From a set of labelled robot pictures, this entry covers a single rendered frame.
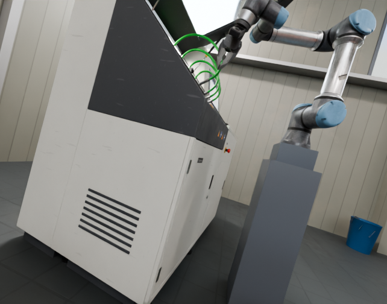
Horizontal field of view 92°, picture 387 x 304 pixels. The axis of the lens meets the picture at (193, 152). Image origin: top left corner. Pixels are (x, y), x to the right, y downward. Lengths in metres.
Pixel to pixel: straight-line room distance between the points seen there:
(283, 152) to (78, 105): 1.06
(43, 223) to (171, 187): 0.75
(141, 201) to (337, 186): 3.53
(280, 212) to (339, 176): 2.97
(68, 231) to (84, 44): 0.94
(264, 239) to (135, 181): 0.69
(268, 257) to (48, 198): 1.15
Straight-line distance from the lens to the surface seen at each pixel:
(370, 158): 4.17
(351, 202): 4.10
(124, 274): 0.99
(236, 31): 0.90
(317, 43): 1.28
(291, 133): 1.12
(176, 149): 0.75
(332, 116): 1.03
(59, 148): 1.17
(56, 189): 1.19
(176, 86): 0.82
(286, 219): 1.06
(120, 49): 1.05
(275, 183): 1.02
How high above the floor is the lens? 0.75
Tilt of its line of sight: 2 degrees down
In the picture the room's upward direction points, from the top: 16 degrees clockwise
